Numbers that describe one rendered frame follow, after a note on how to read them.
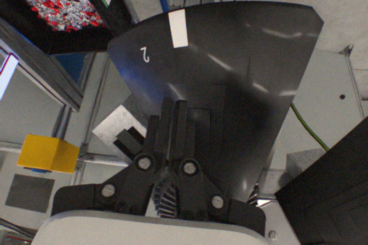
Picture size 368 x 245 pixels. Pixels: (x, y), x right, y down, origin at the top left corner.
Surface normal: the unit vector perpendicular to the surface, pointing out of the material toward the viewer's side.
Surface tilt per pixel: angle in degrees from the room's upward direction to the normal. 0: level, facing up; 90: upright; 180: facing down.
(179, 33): 49
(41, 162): 90
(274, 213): 94
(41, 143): 90
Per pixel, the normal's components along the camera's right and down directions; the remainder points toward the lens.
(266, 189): 0.13, -0.94
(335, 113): 0.10, -0.37
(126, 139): 0.02, 0.31
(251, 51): -0.45, 0.27
